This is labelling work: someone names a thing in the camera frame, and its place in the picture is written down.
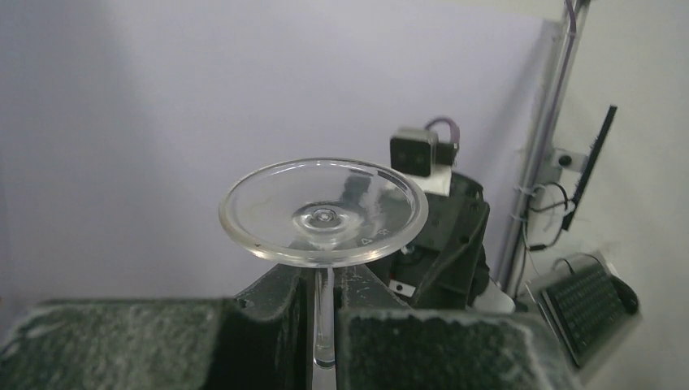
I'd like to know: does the black computer keyboard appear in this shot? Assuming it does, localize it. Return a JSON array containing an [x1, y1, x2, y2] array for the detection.
[[541, 262, 639, 368]]

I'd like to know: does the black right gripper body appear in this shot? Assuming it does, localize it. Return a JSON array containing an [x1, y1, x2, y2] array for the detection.
[[339, 173, 490, 310]]

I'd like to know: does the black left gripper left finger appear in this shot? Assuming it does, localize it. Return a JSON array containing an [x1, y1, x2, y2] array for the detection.
[[1, 266, 312, 389]]

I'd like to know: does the clear wine glass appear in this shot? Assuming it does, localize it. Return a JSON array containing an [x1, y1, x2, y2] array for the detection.
[[219, 158, 428, 369]]

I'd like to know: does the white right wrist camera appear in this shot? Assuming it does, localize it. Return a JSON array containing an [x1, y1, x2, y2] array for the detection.
[[389, 116, 461, 197]]

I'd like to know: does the aluminium frame post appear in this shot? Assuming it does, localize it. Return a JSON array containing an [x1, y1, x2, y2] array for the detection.
[[496, 1, 591, 293]]

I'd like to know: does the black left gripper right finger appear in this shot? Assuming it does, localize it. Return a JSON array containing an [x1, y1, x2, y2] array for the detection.
[[335, 266, 582, 389]]

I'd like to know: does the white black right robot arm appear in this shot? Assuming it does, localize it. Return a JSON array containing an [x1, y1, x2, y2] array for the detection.
[[336, 173, 514, 313]]

